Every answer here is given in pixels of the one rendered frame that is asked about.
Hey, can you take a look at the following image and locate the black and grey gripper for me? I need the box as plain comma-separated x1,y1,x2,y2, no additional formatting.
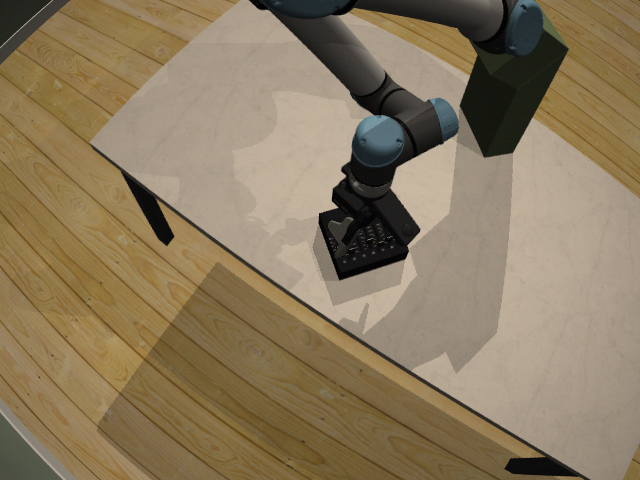
328,161,388,259

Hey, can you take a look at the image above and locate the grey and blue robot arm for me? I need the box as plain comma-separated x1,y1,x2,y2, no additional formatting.
249,0,543,246

